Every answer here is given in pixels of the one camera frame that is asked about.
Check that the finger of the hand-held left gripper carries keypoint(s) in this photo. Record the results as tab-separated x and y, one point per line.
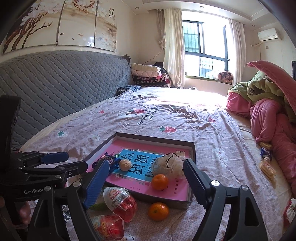
74	169
55	157

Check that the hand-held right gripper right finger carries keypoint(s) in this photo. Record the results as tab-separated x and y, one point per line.
195	183

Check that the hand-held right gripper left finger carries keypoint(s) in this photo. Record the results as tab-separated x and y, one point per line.
97	183

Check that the blue cookie packet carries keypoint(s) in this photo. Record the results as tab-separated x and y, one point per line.
113	165

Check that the grey cardboard box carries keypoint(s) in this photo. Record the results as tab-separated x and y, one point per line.
180	205

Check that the red jelly cup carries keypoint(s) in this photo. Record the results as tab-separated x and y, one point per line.
107	228
120	201

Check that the walnut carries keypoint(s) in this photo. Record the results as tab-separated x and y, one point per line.
125	165

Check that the orange mandarin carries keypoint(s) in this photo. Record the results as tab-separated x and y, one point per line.
160	182
158	211

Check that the person's left hand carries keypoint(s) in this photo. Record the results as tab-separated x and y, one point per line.
24	213

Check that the yellow snack packet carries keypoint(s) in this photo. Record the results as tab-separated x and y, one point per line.
267	168

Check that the grey quilted headboard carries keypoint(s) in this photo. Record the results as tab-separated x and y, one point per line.
57	81

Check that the blue snack packet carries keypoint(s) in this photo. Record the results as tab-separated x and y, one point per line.
265	152

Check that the tan snack packet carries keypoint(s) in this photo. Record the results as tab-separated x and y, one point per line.
265	144

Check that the pink quilt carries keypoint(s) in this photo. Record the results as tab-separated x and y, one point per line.
268	120

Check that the dark blue patterned cloth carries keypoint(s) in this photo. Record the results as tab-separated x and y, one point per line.
128	89

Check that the small white and pink cloth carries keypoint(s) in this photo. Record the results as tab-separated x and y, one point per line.
290	210

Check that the green blanket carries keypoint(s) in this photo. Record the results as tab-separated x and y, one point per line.
254	90

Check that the dark patterned folded blanket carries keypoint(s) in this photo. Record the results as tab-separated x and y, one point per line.
150	82

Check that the patterned windowsill cushion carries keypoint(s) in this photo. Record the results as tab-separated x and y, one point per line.
225	76

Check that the pink folded blanket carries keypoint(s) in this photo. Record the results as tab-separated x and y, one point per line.
146	74

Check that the black bundle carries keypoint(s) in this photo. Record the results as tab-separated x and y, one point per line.
161	67

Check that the cream folded blanket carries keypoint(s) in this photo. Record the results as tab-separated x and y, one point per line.
145	67

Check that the pink quilted pad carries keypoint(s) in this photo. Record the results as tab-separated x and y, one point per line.
272	74

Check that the black framed window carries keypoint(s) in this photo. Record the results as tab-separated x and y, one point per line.
205	46

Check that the cream curtain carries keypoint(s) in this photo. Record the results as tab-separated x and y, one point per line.
172	46
238	51

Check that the black television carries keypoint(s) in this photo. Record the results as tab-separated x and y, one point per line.
294	70

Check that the white air conditioner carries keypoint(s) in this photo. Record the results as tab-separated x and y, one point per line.
268	34

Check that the floral wall painting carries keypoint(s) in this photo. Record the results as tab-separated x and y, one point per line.
69	23

